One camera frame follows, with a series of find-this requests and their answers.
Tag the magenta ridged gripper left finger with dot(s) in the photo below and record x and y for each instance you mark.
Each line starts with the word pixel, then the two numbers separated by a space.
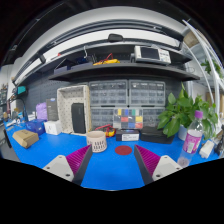
pixel 71 167

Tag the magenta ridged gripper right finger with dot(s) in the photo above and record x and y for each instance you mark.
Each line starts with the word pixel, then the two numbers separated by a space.
pixel 153 167

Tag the clear water bottle purple cap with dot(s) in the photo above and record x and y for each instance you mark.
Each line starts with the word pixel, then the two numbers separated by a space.
pixel 192 140

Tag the black flat case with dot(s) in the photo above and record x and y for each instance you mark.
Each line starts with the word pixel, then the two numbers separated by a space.
pixel 154 135

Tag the red round coaster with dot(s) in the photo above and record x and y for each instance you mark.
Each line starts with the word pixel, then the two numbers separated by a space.
pixel 123 150

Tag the white perforated cup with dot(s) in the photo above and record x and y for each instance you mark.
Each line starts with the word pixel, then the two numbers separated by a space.
pixel 97 140

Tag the black box white label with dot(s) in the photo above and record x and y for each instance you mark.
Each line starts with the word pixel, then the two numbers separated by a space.
pixel 127 135

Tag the white small box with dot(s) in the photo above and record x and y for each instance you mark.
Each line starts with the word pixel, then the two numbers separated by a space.
pixel 53 127

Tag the red yellow tool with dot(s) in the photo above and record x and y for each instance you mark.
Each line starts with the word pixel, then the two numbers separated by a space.
pixel 108 130

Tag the blue box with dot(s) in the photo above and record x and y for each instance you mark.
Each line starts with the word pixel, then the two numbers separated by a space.
pixel 36 125

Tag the white power adapter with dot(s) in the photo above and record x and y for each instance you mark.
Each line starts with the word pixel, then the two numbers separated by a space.
pixel 206 149

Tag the colourful parts organiser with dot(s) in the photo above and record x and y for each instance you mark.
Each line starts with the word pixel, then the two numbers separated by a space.
pixel 127 118

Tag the brown cardboard box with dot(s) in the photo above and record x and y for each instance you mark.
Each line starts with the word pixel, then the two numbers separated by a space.
pixel 25 138

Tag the dark grey tall box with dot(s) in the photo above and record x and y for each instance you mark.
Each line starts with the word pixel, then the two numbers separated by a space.
pixel 52 111

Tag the black rectangular device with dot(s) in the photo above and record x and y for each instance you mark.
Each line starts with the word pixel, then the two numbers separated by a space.
pixel 78 119

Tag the green potted plant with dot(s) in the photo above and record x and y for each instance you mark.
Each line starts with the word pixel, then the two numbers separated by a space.
pixel 181 111

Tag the white pegboard tray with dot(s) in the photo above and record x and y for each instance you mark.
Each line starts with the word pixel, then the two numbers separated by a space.
pixel 65 98

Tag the purple plastic bag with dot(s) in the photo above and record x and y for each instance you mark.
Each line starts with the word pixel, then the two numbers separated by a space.
pixel 41 110

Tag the grey drawer cabinet right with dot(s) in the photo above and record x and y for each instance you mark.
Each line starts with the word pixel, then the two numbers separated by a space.
pixel 146 93

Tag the grey drawer cabinet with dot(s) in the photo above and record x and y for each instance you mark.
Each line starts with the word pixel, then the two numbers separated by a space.
pixel 108 93
pixel 146 93

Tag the grey drawer cabinet left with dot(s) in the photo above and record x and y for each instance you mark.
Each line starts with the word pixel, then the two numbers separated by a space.
pixel 108 93

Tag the white oscilloscope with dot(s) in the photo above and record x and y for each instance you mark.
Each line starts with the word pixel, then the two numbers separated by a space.
pixel 153 55

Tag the dark wall shelf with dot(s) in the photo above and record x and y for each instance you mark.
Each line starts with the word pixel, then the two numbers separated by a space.
pixel 123 70

